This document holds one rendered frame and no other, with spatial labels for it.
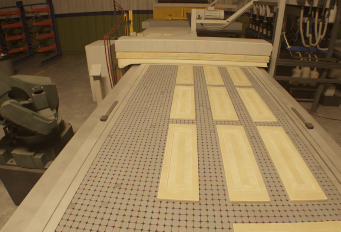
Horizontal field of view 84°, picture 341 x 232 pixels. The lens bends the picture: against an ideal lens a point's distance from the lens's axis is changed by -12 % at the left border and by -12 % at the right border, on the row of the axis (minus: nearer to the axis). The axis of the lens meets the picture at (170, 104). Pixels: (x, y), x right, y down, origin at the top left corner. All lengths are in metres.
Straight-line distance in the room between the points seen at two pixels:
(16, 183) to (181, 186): 1.57
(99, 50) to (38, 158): 2.29
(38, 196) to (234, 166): 1.03
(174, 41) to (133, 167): 2.16
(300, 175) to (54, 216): 1.23
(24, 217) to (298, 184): 1.33
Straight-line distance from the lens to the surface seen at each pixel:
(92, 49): 3.77
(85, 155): 1.36
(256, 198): 1.09
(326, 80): 4.11
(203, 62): 3.09
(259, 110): 1.84
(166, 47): 3.06
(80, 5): 8.15
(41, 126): 1.72
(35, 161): 1.96
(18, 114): 1.66
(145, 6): 7.41
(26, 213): 1.21
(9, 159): 2.21
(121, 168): 1.22
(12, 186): 2.32
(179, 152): 1.27
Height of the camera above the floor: 1.69
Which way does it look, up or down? 26 degrees down
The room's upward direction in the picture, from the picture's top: straight up
